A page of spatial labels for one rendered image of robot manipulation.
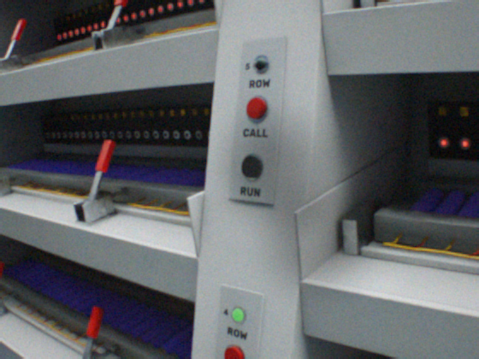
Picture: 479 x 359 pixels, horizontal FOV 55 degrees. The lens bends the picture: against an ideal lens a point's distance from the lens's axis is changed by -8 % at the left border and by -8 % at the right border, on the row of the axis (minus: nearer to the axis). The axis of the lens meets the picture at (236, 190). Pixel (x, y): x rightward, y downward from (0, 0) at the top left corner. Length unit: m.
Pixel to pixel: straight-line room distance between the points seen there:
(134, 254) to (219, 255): 0.11
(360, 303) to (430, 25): 0.18
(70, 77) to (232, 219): 0.29
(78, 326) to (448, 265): 0.48
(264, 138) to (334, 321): 0.14
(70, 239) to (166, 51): 0.23
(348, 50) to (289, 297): 0.18
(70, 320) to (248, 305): 0.36
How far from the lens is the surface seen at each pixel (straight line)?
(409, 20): 0.33
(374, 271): 0.35
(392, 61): 0.34
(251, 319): 0.37
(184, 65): 0.44
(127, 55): 0.50
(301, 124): 0.34
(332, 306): 0.34
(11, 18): 0.98
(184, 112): 0.64
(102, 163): 0.54
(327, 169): 0.36
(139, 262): 0.46
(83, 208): 0.53
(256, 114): 0.36
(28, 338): 0.72
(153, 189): 0.53
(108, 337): 0.62
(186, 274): 0.42
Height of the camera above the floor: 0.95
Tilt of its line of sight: 1 degrees down
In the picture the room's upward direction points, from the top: 5 degrees clockwise
